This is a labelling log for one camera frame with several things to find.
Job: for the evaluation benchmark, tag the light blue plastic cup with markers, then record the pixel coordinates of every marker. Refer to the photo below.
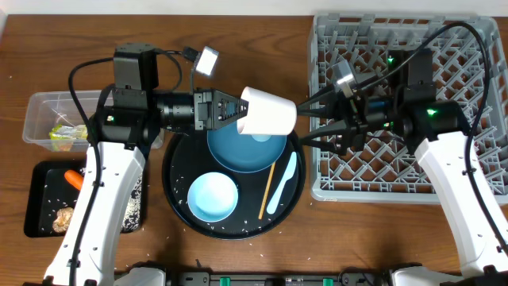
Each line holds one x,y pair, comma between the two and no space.
261,137

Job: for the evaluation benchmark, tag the dark blue round plate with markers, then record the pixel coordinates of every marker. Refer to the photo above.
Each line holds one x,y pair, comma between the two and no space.
241,153

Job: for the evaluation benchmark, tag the light blue plastic knife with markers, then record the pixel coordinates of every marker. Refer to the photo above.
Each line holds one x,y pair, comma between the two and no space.
288,174

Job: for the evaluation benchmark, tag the clear plastic bin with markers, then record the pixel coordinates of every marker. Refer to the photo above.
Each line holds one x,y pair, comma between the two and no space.
46,111

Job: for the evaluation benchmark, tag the grey dishwasher rack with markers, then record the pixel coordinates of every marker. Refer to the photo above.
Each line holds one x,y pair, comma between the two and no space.
385,172

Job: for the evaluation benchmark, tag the white rice pile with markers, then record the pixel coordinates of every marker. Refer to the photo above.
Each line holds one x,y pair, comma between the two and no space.
132,217

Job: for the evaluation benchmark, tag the black rectangular tray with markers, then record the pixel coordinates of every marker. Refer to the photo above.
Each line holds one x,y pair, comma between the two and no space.
49,192

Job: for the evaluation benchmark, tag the black rail with green clips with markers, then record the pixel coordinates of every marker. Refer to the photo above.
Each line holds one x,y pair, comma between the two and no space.
235,279

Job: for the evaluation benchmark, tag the orange carrot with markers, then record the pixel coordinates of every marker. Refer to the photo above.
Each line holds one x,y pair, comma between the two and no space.
74,179

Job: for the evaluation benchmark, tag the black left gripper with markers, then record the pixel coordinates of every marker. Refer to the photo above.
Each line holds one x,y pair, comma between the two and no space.
204,117

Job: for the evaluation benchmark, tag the pink plastic cup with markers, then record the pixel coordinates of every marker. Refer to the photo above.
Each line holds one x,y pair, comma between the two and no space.
267,114

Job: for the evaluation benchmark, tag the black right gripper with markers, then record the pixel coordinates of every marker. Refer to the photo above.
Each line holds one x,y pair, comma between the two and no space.
351,133

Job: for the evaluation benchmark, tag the yellow green wrapper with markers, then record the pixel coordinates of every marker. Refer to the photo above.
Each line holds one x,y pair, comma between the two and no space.
63,137

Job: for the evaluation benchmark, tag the black round tray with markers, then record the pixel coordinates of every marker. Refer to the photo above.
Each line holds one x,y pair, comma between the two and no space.
188,157

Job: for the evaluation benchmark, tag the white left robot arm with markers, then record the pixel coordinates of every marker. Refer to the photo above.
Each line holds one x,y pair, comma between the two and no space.
129,116

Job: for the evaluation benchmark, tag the wooden chopstick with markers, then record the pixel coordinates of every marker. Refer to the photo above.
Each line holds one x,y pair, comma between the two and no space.
266,191

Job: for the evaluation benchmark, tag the brown walnut-like food scrap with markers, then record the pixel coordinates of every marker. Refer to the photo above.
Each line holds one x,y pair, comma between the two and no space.
63,220

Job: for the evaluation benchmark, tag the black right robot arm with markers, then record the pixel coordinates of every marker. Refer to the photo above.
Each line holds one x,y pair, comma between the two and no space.
438,134

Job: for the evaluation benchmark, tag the light blue bowl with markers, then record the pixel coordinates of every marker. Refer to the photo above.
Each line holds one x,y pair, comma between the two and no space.
212,197

